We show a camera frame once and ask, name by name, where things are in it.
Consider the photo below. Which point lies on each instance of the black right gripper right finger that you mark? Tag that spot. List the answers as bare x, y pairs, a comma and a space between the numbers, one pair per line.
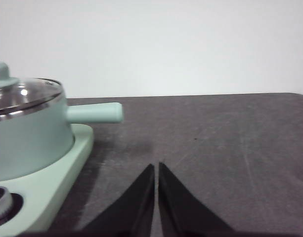
181, 209

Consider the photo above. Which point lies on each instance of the green breakfast machine base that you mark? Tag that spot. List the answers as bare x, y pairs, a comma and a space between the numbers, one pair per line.
67, 163

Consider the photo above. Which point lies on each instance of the glass lid with green knob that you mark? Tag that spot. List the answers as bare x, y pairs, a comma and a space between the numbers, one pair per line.
22, 91

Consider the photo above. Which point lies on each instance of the silver control knob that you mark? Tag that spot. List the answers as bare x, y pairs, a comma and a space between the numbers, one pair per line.
1, 205

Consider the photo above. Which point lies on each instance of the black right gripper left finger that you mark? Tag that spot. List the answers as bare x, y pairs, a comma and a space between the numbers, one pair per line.
131, 209

